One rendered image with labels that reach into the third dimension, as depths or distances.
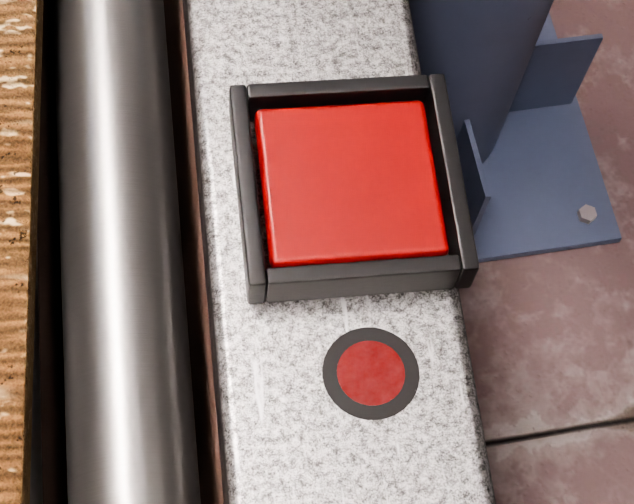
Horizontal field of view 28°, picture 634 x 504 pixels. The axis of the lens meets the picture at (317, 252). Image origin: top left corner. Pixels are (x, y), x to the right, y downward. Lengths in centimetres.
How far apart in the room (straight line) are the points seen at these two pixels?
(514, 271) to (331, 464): 108
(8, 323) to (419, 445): 13
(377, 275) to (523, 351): 103
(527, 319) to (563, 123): 26
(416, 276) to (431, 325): 2
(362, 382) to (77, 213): 11
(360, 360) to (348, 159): 7
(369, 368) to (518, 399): 100
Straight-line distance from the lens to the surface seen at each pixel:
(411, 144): 43
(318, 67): 46
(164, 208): 44
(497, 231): 147
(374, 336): 42
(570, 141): 155
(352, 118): 44
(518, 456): 139
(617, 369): 145
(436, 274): 41
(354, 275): 41
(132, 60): 46
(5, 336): 40
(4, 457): 38
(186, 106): 50
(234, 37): 47
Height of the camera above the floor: 130
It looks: 64 degrees down
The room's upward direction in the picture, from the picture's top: 10 degrees clockwise
